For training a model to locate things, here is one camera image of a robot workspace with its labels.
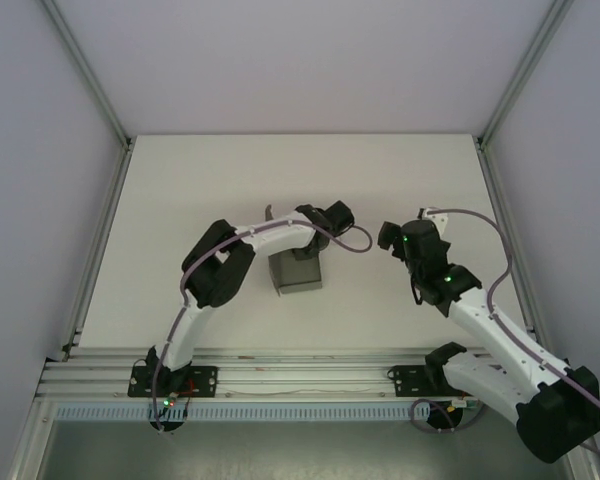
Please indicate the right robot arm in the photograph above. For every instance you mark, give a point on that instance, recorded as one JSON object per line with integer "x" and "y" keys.
{"x": 485, "y": 325}

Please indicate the long aluminium mounting rail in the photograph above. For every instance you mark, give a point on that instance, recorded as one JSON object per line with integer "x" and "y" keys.
{"x": 305, "y": 372}

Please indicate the aluminium frame post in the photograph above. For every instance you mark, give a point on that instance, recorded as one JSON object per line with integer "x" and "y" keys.
{"x": 82, "y": 67}
{"x": 527, "y": 67}

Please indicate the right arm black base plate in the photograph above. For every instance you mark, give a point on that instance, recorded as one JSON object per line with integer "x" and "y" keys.
{"x": 405, "y": 380}

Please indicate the grey metal panel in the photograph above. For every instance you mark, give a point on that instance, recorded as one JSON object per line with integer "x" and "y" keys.
{"x": 300, "y": 452}

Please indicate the grey paper box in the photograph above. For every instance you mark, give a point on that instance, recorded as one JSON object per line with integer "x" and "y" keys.
{"x": 300, "y": 275}

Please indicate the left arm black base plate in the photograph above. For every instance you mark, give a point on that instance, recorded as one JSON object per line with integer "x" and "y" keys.
{"x": 205, "y": 380}

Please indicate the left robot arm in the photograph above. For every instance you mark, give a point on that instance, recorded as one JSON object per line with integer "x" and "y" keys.
{"x": 220, "y": 270}

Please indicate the aluminium table side rail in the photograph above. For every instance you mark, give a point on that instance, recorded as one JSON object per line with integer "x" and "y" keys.
{"x": 102, "y": 235}
{"x": 502, "y": 225}

